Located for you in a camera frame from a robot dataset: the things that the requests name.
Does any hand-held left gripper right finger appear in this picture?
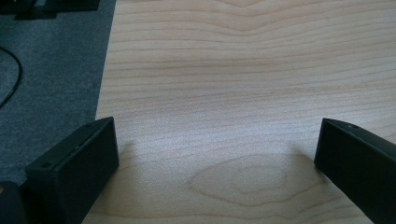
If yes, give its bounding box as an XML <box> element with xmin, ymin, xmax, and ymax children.
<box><xmin>313</xmin><ymin>118</ymin><xmax>396</xmax><ymax>224</ymax></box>

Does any black stand base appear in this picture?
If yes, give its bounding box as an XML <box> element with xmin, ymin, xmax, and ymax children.
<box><xmin>0</xmin><ymin>0</ymin><xmax>101</xmax><ymax>21</ymax></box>

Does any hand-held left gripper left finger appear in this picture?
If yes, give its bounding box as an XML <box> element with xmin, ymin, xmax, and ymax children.
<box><xmin>25</xmin><ymin>117</ymin><xmax>120</xmax><ymax>224</ymax></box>

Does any black floor cable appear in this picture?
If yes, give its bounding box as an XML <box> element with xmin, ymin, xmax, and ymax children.
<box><xmin>0</xmin><ymin>46</ymin><xmax>23</xmax><ymax>109</ymax></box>

